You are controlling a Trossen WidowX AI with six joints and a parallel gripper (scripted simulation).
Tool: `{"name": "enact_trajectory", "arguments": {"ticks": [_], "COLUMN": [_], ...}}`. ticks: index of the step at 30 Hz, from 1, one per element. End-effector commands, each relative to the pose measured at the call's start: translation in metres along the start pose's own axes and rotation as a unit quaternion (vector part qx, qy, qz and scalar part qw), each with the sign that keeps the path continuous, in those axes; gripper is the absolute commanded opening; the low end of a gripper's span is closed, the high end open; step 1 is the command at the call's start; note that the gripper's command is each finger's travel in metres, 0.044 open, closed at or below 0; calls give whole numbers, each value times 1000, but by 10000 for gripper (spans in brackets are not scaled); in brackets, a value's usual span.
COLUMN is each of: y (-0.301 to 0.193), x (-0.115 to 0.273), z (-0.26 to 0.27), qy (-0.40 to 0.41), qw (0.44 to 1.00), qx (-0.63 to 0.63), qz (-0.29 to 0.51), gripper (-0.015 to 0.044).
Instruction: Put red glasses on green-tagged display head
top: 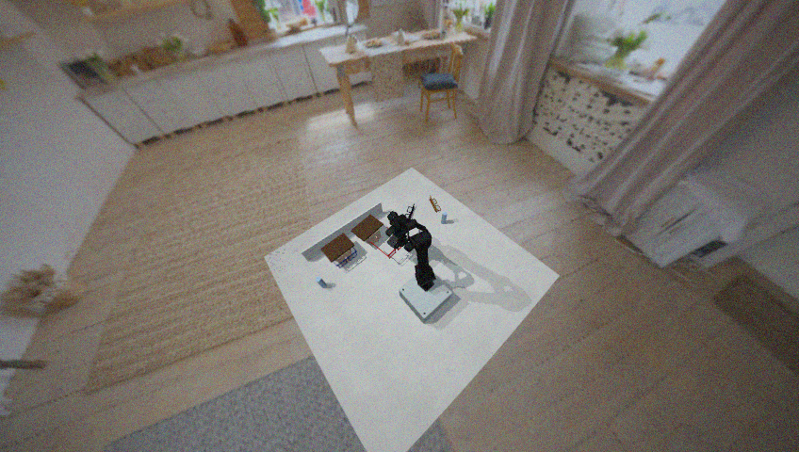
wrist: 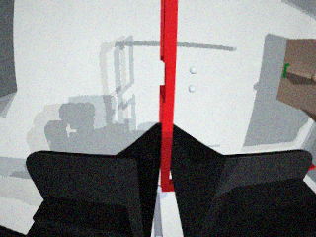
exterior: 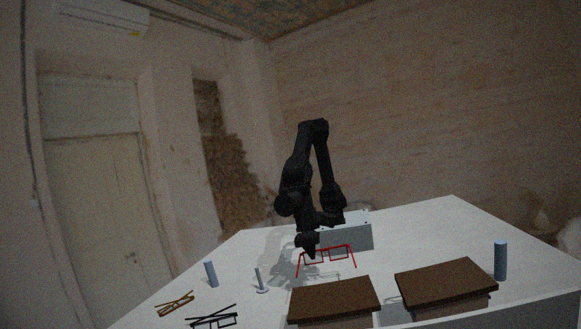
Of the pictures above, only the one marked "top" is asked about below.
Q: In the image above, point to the red glasses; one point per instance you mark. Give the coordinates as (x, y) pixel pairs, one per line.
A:
(390, 254)

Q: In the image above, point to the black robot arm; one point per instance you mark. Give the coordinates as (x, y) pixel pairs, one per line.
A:
(421, 242)

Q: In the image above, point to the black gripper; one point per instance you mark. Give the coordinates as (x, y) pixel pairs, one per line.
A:
(404, 241)

